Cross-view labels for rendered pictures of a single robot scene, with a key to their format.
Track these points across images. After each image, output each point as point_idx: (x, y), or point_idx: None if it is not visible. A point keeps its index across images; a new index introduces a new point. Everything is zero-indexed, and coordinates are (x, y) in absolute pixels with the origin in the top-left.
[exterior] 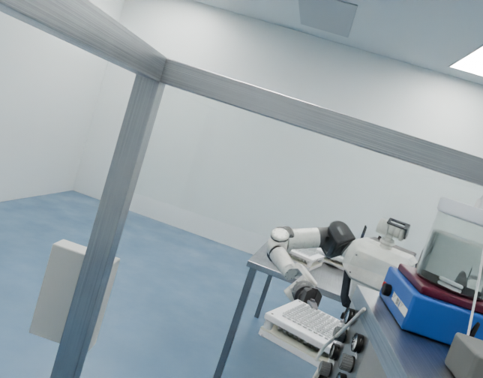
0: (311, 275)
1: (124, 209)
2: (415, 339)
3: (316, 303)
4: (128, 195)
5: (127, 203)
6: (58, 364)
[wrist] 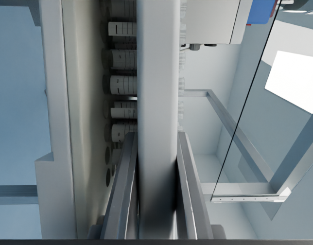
0: None
1: (200, 184)
2: None
3: (205, 208)
4: (209, 185)
5: (204, 186)
6: None
